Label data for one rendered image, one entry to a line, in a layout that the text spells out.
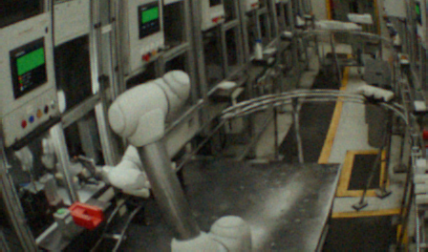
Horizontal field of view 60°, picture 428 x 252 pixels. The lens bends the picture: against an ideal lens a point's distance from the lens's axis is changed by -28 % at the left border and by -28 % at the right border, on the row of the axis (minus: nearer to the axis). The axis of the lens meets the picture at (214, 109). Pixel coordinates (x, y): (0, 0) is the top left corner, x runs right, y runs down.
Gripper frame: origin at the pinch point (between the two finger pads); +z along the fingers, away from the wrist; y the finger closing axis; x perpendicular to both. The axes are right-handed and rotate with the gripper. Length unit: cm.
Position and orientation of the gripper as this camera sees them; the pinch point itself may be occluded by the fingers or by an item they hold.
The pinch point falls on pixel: (74, 168)
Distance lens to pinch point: 230.6
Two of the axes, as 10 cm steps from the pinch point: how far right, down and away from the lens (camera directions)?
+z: -9.4, -0.3, 3.5
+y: -0.9, -9.5, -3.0
